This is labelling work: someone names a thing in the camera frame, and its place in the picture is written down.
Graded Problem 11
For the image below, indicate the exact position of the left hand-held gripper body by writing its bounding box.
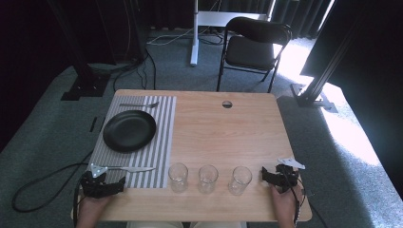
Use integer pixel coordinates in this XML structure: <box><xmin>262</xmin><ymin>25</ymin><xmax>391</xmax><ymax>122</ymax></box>
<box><xmin>79</xmin><ymin>162</ymin><xmax>110</xmax><ymax>200</ymax></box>

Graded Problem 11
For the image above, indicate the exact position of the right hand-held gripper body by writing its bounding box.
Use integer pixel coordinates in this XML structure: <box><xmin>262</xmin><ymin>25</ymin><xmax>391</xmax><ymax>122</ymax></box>
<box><xmin>275</xmin><ymin>157</ymin><xmax>306</xmax><ymax>194</ymax></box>

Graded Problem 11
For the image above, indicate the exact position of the person's left hand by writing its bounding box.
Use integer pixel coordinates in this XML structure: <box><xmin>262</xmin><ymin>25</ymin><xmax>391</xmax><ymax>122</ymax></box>
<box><xmin>75</xmin><ymin>193</ymin><xmax>114</xmax><ymax>228</ymax></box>

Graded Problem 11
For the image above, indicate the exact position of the silver knife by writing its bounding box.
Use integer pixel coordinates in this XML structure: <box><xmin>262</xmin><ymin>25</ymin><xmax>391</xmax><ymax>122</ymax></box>
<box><xmin>106</xmin><ymin>165</ymin><xmax>157</xmax><ymax>174</ymax></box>

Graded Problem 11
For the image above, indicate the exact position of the clear drinking glass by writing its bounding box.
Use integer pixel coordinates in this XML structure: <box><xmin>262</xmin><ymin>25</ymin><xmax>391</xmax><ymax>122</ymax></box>
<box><xmin>227</xmin><ymin>165</ymin><xmax>254</xmax><ymax>197</ymax></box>
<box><xmin>167</xmin><ymin>162</ymin><xmax>190</xmax><ymax>194</ymax></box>
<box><xmin>198</xmin><ymin>164</ymin><xmax>220</xmax><ymax>195</ymax></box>

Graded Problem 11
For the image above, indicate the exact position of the grey striped placemat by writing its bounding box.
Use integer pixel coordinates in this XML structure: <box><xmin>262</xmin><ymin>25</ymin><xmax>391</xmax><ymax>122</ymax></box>
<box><xmin>86</xmin><ymin>94</ymin><xmax>178</xmax><ymax>190</ymax></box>

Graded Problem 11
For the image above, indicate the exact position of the black round plate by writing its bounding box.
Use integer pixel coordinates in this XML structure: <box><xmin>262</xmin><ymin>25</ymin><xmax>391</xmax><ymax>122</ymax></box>
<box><xmin>102</xmin><ymin>109</ymin><xmax>158</xmax><ymax>154</ymax></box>

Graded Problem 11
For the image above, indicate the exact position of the silver fork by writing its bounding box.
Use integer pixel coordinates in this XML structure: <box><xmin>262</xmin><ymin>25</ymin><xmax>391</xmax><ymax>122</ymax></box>
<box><xmin>119</xmin><ymin>101</ymin><xmax>161</xmax><ymax>109</ymax></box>

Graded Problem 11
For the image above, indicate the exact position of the aluminium profile stand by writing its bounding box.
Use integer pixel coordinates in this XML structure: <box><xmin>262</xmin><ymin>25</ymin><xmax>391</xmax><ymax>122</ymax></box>
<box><xmin>290</xmin><ymin>0</ymin><xmax>378</xmax><ymax>114</ymax></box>

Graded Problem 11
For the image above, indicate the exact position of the black stand with base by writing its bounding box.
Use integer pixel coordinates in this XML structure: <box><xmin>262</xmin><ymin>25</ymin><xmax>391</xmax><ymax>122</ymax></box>
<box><xmin>47</xmin><ymin>0</ymin><xmax>111</xmax><ymax>102</ymax></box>

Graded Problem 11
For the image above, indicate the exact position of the black folding chair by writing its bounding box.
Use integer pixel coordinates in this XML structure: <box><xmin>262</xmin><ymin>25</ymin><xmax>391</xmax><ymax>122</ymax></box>
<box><xmin>216</xmin><ymin>16</ymin><xmax>294</xmax><ymax>94</ymax></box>

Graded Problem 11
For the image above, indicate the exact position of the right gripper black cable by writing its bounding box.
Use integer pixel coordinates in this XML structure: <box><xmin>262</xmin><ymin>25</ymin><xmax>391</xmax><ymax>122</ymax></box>
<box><xmin>283</xmin><ymin>170</ymin><xmax>329</xmax><ymax>228</ymax></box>

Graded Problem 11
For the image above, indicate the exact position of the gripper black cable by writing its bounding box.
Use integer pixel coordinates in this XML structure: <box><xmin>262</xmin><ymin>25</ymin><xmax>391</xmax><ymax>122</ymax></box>
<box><xmin>283</xmin><ymin>170</ymin><xmax>329</xmax><ymax>228</ymax></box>
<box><xmin>72</xmin><ymin>184</ymin><xmax>82</xmax><ymax>228</ymax></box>

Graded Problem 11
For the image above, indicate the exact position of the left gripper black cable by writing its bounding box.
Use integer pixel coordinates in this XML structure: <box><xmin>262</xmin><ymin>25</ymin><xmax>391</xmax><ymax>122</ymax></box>
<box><xmin>72</xmin><ymin>184</ymin><xmax>82</xmax><ymax>228</ymax></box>

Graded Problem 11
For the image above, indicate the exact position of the black looped floor cable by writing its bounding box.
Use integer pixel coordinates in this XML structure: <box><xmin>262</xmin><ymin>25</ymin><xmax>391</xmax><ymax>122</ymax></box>
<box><xmin>11</xmin><ymin>151</ymin><xmax>95</xmax><ymax>214</ymax></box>

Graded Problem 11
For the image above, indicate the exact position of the black floor cables bundle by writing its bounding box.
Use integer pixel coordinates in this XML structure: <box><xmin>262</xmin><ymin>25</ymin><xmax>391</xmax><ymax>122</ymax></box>
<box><xmin>112</xmin><ymin>47</ymin><xmax>158</xmax><ymax>92</ymax></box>

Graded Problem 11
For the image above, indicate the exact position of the white floor cable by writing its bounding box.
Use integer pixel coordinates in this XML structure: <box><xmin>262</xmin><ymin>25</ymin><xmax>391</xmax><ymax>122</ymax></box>
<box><xmin>145</xmin><ymin>27</ymin><xmax>195</xmax><ymax>46</ymax></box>

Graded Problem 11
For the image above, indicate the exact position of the white desk leg frame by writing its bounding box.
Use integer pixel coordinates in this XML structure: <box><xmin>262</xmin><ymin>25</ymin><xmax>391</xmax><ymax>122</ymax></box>
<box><xmin>189</xmin><ymin>0</ymin><xmax>274</xmax><ymax>67</ymax></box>

